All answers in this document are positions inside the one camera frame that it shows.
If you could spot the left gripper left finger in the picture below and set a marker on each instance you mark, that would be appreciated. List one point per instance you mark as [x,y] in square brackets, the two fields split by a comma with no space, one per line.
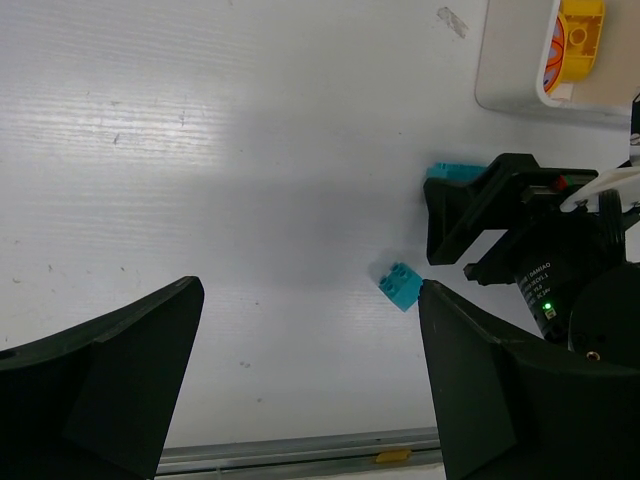
[95,401]

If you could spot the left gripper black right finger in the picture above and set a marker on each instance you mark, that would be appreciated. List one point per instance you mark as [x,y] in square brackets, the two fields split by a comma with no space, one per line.
[510,405]

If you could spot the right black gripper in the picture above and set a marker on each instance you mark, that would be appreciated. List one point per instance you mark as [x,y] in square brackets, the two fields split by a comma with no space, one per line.
[550,255]

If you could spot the teal long lego brick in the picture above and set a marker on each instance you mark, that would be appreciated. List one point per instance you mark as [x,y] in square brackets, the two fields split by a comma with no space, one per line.
[458,172]

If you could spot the small teal lego brick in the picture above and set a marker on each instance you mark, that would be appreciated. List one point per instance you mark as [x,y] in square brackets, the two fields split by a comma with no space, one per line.
[401,285]

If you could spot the orange butterfly lego brick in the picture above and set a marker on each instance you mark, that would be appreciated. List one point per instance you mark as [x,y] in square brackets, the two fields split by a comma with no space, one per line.
[574,44]

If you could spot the white three-compartment tray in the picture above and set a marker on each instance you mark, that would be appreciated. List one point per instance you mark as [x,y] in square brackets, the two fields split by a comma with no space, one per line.
[514,52]

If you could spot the small yellow clip on rail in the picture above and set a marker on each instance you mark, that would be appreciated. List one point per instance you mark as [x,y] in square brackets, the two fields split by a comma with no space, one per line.
[393,456]

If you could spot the aluminium rail front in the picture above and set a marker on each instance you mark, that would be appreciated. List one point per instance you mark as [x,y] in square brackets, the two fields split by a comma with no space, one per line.
[300,457]

